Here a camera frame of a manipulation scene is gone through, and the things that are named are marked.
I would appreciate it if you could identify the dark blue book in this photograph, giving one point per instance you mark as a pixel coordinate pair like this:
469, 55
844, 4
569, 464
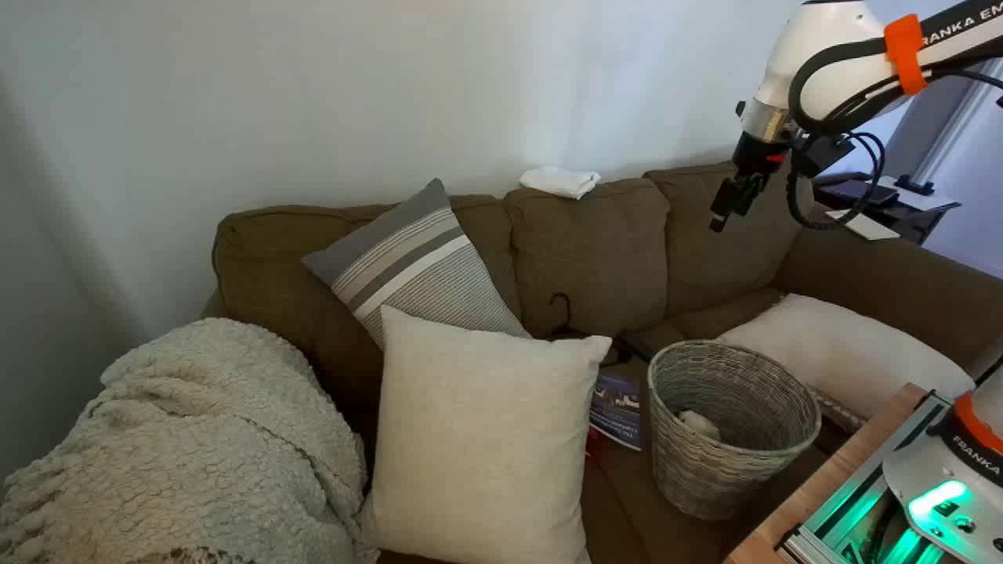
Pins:
617, 413

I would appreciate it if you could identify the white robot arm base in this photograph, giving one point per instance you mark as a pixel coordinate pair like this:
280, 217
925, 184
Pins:
941, 506

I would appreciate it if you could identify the brown fabric sofa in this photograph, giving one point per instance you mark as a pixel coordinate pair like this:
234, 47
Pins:
595, 252

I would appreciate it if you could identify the white folded cloth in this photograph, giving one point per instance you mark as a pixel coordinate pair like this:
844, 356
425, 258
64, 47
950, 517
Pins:
557, 180

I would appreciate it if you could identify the wooden table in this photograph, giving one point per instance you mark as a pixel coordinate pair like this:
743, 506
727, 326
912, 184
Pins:
803, 504

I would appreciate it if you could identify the black curved hook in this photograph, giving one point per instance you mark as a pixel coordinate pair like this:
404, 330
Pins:
552, 316

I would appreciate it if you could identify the grey striped pillow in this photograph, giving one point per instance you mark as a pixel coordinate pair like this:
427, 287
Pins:
417, 261

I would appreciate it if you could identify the grey wicker basket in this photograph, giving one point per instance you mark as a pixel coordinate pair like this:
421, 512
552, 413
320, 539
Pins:
721, 464

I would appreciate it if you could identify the white item in basket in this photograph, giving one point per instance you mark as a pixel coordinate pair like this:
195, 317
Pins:
697, 425

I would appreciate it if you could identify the cream knitted blanket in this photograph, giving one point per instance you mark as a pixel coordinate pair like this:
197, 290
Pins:
190, 439

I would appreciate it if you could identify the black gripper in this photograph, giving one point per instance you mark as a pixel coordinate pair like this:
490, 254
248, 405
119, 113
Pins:
758, 168

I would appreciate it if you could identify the white lace-edged pillow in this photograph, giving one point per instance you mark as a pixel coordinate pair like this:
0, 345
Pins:
835, 345

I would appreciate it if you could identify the black flat device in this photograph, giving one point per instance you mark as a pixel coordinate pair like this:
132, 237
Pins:
856, 191

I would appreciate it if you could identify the cream square pillow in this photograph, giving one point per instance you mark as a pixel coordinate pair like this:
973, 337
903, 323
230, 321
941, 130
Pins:
480, 439

